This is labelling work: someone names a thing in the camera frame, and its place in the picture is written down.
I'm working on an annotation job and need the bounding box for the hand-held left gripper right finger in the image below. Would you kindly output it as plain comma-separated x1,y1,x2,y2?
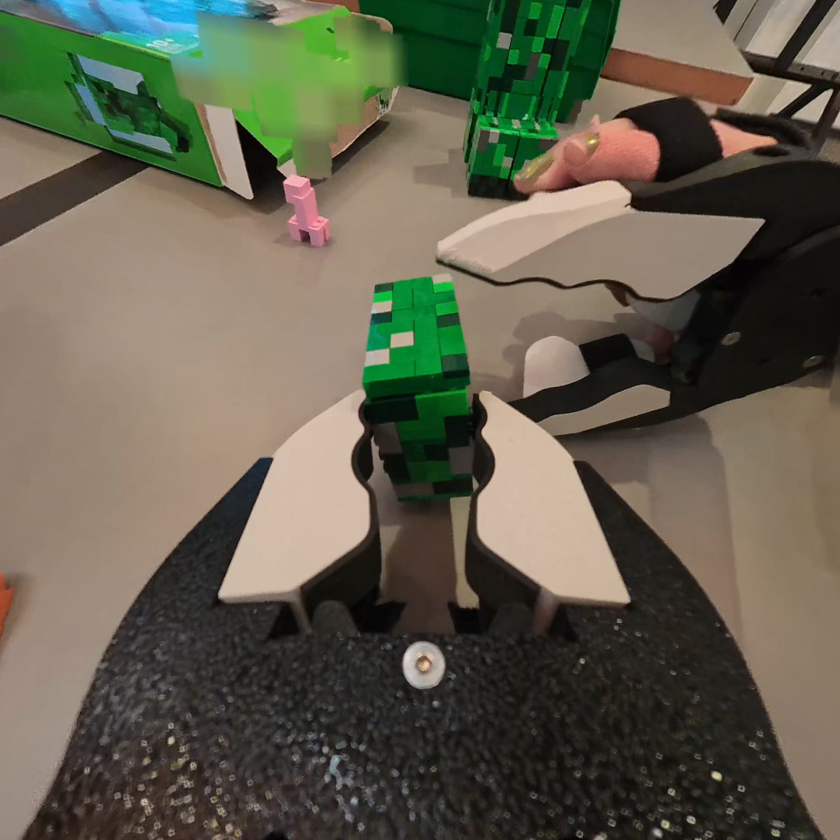
462,390,632,634

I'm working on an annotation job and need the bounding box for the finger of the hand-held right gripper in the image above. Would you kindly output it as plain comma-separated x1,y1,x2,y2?
523,333,680,438
435,180,767,304

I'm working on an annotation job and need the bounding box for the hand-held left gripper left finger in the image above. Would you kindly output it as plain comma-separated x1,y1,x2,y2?
217,389,383,634

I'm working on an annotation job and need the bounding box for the green tiled lego panel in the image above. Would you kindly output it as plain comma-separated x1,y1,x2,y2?
362,274,472,399

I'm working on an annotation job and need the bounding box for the green lego creeper figure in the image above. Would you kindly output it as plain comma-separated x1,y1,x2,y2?
462,0,621,201

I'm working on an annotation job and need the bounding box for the pink lego pig figure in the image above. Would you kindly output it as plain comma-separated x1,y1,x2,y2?
282,175,331,248

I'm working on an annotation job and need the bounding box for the green cardboard lego box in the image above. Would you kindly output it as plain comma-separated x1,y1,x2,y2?
0,0,401,201

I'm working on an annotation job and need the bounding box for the grey table with wooden edge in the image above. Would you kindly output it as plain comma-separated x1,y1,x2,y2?
591,0,756,106

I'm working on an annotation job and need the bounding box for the dark green box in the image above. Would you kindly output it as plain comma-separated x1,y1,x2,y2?
357,0,490,101

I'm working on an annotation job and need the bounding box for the black metal frame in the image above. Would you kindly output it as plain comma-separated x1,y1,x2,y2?
712,0,840,126

